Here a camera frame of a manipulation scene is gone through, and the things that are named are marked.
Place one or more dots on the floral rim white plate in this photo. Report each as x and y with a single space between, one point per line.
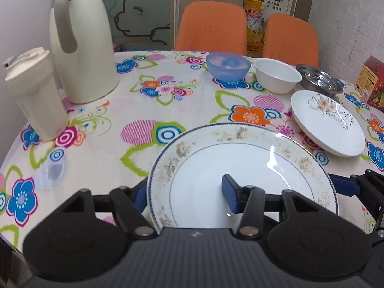
184 184

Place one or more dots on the right orange chair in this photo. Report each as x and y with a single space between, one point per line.
291 40

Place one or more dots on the white ceramic bowl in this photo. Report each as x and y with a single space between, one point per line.
276 76

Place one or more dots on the floral tablecloth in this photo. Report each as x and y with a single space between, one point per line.
113 141

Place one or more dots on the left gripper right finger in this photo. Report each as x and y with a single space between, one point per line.
248 201

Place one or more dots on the red cracker box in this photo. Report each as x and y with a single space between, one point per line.
370 83

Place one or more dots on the cream tumbler cup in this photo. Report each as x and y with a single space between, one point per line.
30 79

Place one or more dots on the blue plastic bowl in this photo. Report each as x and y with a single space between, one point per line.
227 67

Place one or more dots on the yellow snack bag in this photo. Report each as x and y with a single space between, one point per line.
255 24

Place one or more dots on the stainless steel bowl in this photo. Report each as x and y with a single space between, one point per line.
316 80

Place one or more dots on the orange chair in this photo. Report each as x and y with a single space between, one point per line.
291 40
213 27

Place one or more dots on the cream thermos jug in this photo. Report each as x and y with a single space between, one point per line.
82 49

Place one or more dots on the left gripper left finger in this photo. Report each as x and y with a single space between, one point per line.
128 205

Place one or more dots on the left orange chair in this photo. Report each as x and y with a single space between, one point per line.
213 27

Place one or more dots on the white plate black swirl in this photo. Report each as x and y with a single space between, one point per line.
327 123

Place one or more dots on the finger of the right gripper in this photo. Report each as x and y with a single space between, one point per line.
368 188

